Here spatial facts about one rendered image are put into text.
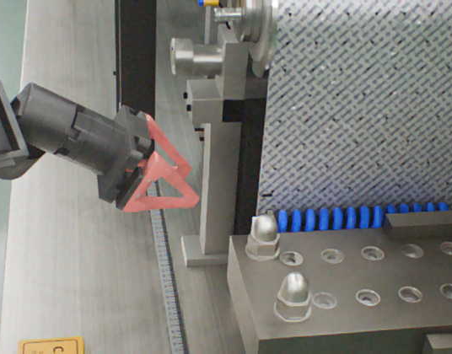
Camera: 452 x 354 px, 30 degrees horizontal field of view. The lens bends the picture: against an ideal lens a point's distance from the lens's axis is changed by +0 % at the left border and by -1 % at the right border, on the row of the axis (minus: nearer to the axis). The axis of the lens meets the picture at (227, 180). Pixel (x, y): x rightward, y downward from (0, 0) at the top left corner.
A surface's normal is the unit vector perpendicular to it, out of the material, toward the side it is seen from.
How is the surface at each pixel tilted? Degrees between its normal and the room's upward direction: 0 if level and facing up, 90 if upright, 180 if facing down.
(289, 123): 90
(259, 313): 0
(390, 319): 0
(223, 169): 90
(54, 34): 0
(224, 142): 90
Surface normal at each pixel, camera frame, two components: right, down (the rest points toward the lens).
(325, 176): 0.16, 0.55
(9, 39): 0.06, -0.84
